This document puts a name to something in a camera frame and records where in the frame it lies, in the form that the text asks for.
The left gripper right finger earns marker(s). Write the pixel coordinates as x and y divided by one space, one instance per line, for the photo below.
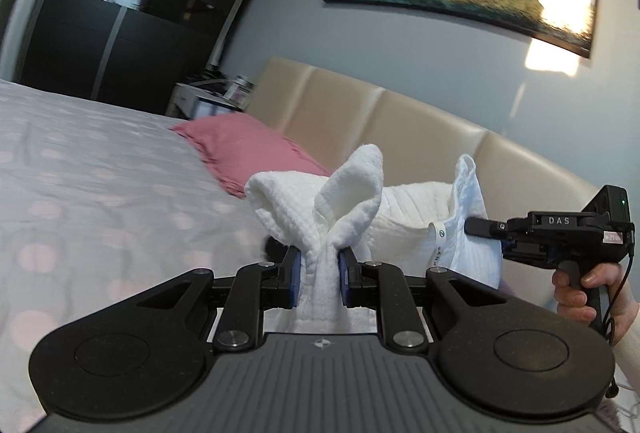
358 280

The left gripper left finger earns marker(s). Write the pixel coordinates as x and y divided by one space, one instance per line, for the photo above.
280 281

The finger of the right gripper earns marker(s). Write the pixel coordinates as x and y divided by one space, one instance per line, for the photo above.
485 228

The pink pillow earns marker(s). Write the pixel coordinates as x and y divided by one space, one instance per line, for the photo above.
233 147

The beige padded headboard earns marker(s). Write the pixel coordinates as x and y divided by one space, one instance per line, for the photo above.
330 115

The grey pink-dotted bed sheet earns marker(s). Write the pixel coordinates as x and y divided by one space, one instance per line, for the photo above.
98 203

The white nightstand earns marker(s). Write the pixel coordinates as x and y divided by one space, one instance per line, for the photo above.
210 97

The black wardrobe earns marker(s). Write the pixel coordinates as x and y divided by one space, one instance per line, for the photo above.
128 53

